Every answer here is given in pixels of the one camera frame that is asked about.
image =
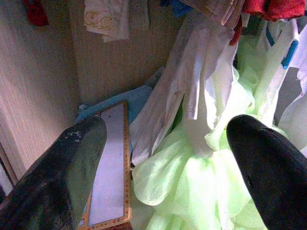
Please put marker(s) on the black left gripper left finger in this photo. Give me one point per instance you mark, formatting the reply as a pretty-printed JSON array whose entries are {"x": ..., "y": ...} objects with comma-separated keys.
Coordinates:
[{"x": 48, "y": 179}]

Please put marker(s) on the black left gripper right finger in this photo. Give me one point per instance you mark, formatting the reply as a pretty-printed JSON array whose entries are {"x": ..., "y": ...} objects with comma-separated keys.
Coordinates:
[{"x": 275, "y": 179}]

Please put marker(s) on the wood framed whiteboard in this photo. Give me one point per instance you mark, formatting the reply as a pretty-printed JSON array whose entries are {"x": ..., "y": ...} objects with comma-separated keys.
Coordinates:
[{"x": 110, "y": 172}]

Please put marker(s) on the white garment blue trim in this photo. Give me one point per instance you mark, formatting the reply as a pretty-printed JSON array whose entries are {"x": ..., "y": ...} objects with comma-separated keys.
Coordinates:
[{"x": 295, "y": 115}]

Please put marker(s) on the light green tulle dress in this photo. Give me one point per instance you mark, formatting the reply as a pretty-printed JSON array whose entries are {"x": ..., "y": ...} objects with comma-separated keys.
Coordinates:
[{"x": 187, "y": 182}]

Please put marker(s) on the beige wooden wardrobe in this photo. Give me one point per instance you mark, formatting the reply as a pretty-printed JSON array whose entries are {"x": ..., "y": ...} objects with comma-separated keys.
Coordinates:
[{"x": 36, "y": 83}]

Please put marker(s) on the blue folded cloth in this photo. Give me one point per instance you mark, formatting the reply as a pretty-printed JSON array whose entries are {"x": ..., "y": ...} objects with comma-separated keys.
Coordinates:
[{"x": 136, "y": 95}]

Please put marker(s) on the white long sleeve shirt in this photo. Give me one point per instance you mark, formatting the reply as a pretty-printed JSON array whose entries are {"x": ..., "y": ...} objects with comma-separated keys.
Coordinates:
[{"x": 199, "y": 72}]

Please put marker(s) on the small red cloth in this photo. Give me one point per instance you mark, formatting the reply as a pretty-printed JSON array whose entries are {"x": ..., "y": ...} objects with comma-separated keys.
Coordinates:
[{"x": 36, "y": 13}]

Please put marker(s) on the white cloth gold embroidery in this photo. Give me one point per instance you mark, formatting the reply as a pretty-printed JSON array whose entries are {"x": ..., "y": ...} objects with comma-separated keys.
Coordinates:
[{"x": 105, "y": 21}]

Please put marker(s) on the red fuzzy garment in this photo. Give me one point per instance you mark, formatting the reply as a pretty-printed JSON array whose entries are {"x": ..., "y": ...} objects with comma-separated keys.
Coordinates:
[{"x": 275, "y": 9}]

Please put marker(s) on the beige striped folded cloth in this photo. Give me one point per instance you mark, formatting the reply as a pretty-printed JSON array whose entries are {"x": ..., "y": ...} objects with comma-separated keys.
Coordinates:
[{"x": 216, "y": 10}]

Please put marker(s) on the bright blue garment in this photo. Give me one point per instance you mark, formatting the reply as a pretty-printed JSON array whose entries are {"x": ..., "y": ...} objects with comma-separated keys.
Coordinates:
[{"x": 177, "y": 7}]

